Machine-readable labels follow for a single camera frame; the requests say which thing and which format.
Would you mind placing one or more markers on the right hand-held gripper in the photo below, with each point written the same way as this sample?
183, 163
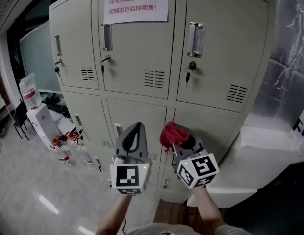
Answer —
198, 170

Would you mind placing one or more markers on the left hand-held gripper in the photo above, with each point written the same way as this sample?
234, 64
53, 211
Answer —
127, 176

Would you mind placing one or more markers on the red cloth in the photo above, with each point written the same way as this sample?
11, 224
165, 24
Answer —
172, 133

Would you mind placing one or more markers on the grey metal cabinet door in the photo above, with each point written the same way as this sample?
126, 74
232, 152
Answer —
228, 57

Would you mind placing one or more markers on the person's right forearm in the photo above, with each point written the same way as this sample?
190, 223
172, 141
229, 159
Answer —
207, 204

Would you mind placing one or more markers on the person's left forearm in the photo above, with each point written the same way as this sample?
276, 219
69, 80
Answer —
112, 214

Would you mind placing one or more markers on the beige metal locker unit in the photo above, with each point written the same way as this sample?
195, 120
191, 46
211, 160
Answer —
137, 94

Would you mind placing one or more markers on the clear water jug red label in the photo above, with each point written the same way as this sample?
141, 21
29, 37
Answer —
65, 155

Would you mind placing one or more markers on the brown wooden slat platform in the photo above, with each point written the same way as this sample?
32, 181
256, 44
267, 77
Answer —
176, 214

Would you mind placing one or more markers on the black key in lock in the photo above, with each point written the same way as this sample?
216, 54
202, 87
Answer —
188, 77
103, 67
57, 70

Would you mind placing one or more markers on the large white covered block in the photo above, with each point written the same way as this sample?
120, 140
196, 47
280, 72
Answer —
260, 160

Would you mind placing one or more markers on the person's white shirt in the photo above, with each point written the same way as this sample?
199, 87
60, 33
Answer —
191, 230

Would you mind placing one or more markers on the white water dispenser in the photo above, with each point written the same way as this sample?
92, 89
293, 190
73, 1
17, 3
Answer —
44, 126

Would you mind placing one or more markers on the black chair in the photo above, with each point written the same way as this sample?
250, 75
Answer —
20, 119

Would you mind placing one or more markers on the large clear water bottle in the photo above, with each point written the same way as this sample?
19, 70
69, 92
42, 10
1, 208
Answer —
30, 92

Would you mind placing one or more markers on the silver foil sheet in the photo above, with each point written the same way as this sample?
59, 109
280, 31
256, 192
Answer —
284, 57

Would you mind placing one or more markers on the white paper notice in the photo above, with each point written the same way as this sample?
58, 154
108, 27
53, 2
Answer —
136, 4

